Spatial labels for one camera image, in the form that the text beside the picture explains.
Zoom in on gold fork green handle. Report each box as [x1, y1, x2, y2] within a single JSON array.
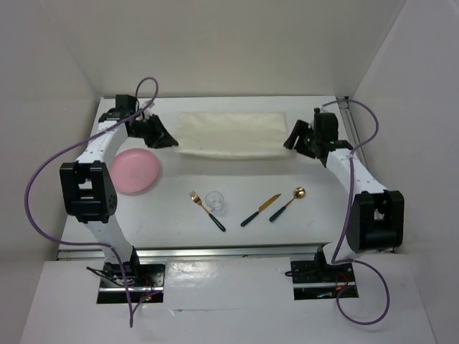
[[189, 191, 226, 232]]

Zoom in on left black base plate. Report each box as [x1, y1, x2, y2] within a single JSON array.
[[95, 264, 165, 305]]

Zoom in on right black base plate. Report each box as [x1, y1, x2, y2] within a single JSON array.
[[285, 261, 359, 300]]

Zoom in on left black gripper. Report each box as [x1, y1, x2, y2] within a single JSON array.
[[128, 114, 177, 150]]

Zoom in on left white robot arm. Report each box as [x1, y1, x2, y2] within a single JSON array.
[[60, 95, 179, 286]]

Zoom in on cream cloth placemat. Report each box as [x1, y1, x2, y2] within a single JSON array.
[[174, 112, 292, 161]]

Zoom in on pink plastic plate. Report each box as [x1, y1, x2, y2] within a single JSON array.
[[109, 148, 161, 194]]

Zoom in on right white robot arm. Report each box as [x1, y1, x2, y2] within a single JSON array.
[[284, 108, 404, 281]]

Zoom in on gold knife green handle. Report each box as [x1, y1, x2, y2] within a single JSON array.
[[240, 193, 281, 227]]

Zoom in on gold spoon green handle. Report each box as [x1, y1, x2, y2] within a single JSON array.
[[269, 187, 306, 222]]

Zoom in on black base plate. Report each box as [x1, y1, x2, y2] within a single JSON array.
[[285, 261, 359, 300], [95, 264, 165, 305]]

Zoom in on clear plastic cup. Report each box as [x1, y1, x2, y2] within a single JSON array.
[[204, 191, 227, 216]]

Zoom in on aluminium side rail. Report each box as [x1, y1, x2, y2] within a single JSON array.
[[336, 95, 395, 254]]

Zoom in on aluminium front rail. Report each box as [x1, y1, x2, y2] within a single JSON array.
[[56, 243, 326, 262]]

